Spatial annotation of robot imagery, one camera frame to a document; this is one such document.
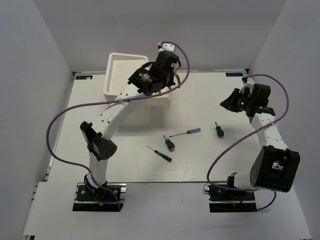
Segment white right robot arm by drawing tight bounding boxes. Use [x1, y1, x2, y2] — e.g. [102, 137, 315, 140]
[220, 83, 301, 200]

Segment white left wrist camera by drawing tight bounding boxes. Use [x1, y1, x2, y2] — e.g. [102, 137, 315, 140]
[158, 42, 175, 53]

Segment green stubby phillips screwdriver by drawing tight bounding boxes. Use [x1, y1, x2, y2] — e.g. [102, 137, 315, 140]
[163, 135, 175, 152]

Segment black precision screwdriver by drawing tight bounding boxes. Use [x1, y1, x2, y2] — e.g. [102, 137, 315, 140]
[147, 146, 172, 163]

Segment blue handled screwdriver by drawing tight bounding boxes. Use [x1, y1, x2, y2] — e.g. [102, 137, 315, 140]
[169, 128, 201, 138]

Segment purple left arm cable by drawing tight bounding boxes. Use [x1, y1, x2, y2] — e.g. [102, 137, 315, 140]
[46, 41, 192, 211]

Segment yellow combination pliers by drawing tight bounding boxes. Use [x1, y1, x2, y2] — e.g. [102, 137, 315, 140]
[174, 71, 181, 87]

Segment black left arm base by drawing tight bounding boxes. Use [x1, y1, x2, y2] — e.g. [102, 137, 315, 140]
[72, 183, 127, 212]

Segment blue right table label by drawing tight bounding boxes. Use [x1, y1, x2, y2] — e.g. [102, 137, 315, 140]
[225, 72, 244, 77]

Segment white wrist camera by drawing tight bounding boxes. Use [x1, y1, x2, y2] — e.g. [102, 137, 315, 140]
[158, 42, 175, 53]
[239, 76, 255, 96]

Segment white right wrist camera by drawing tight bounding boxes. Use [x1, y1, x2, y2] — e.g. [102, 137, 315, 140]
[239, 76, 255, 96]

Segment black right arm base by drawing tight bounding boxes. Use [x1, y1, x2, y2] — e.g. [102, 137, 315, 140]
[203, 183, 257, 213]

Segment white drawer cabinet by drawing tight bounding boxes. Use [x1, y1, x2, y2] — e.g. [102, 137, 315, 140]
[103, 52, 150, 127]

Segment blue left table label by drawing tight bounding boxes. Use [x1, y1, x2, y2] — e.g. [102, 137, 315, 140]
[75, 75, 93, 80]

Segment white top drawer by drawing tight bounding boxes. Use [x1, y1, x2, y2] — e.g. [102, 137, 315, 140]
[144, 93, 171, 108]

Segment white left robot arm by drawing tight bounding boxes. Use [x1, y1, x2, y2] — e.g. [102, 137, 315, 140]
[80, 50, 181, 200]

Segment blue table label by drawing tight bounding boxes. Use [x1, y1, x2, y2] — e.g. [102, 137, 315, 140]
[225, 72, 244, 77]
[75, 75, 93, 80]

